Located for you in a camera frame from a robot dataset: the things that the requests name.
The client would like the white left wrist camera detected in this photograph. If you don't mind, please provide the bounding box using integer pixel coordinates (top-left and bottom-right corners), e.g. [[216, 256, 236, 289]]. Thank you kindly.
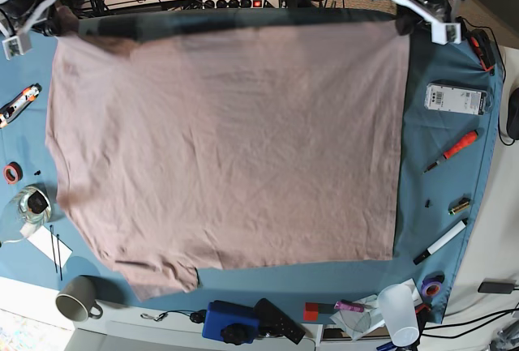
[[431, 22, 462, 45]]

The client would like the white power strip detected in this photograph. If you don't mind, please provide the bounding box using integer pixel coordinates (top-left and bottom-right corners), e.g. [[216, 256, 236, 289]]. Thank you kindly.
[[197, 0, 280, 10]]

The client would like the teal table cloth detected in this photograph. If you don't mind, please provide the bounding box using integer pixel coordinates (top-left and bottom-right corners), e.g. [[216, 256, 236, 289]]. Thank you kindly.
[[1, 8, 512, 322]]

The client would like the frosted plastic cup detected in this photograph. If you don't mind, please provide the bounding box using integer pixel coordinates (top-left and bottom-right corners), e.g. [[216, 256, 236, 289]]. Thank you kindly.
[[377, 284, 419, 348]]

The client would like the orange black utility knife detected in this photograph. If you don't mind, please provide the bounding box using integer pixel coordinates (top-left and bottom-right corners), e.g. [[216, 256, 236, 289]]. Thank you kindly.
[[1, 83, 42, 128]]

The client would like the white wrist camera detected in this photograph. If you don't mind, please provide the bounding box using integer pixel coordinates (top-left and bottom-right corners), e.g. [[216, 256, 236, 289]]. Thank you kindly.
[[431, 22, 462, 45], [2, 34, 32, 60]]

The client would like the red black block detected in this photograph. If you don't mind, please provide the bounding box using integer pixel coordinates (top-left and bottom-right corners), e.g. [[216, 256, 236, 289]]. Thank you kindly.
[[303, 302, 336, 322]]

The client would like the orange black clamp tool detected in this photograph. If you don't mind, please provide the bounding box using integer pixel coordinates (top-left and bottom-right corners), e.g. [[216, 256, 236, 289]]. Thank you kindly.
[[469, 28, 495, 74]]

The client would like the purple tape roll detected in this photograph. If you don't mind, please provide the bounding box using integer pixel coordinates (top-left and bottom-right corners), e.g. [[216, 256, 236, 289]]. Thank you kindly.
[[421, 274, 444, 298]]

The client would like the white paper card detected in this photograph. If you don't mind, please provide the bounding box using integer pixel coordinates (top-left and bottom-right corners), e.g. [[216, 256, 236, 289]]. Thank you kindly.
[[28, 227, 72, 268]]

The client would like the grey ceramic mug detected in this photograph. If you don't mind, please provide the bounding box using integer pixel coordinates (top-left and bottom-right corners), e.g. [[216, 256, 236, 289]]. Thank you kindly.
[[55, 276, 103, 323]]

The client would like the black computer mouse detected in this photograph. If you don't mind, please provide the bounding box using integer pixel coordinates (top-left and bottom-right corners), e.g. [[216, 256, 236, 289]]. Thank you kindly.
[[506, 88, 519, 141]]

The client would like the black remote control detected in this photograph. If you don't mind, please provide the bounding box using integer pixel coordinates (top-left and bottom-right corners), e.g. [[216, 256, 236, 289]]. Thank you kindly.
[[253, 298, 306, 345]]

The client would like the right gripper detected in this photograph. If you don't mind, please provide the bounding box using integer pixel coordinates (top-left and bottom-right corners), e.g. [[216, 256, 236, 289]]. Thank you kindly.
[[1, 0, 63, 37]]

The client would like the white black marker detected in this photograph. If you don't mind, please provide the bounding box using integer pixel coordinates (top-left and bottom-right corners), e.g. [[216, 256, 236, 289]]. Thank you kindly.
[[413, 218, 469, 265]]

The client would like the black zip tie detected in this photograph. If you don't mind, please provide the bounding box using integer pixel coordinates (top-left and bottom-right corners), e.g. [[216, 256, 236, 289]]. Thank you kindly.
[[49, 225, 62, 280]]

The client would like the blue box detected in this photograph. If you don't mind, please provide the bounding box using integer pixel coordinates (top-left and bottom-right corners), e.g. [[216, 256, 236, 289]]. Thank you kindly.
[[202, 301, 260, 345]]

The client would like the silver carabiner keyring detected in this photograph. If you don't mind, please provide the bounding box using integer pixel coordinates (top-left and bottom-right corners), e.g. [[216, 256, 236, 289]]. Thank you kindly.
[[140, 312, 169, 322]]

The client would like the purple lighter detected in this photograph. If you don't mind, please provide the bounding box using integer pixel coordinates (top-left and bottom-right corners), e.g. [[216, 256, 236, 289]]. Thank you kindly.
[[334, 300, 365, 313]]

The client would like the red tape roll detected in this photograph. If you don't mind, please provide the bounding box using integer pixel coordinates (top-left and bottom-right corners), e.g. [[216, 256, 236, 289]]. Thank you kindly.
[[2, 162, 23, 185]]

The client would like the green gold battery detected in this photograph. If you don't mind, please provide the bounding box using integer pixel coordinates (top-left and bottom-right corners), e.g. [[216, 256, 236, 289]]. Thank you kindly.
[[448, 198, 471, 216]]

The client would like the mauve T-shirt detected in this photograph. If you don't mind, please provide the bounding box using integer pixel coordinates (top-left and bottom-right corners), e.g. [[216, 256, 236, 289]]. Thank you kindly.
[[45, 21, 410, 300]]

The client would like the orange handled screwdriver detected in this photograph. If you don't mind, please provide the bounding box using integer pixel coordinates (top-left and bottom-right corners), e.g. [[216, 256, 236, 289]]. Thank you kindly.
[[423, 130, 478, 173]]

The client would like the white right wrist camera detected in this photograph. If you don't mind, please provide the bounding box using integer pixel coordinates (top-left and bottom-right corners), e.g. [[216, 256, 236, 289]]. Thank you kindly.
[[2, 34, 32, 60]]

